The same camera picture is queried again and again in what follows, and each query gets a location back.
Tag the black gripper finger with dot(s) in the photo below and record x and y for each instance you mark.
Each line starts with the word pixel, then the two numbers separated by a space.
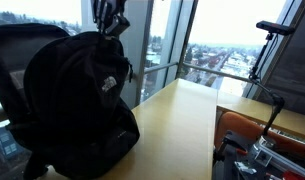
pixel 118 25
pixel 100 15

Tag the black backpack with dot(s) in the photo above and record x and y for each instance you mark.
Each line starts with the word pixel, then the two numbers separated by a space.
pixel 68 106

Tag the orange office chair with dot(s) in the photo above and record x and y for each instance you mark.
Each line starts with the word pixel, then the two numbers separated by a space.
pixel 238 125

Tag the red tool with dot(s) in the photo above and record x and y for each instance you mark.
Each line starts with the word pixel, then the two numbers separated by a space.
pixel 293 175

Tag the grey window frame post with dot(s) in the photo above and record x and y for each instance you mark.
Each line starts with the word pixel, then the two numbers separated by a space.
pixel 187 33

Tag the black camera stand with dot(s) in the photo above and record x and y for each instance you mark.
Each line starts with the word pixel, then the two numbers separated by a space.
pixel 258 65

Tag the black stereo camera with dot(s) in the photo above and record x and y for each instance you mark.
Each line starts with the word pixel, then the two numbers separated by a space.
pixel 275 28

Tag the aluminium extrusion rail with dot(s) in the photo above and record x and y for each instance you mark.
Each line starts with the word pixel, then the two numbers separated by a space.
pixel 285 163

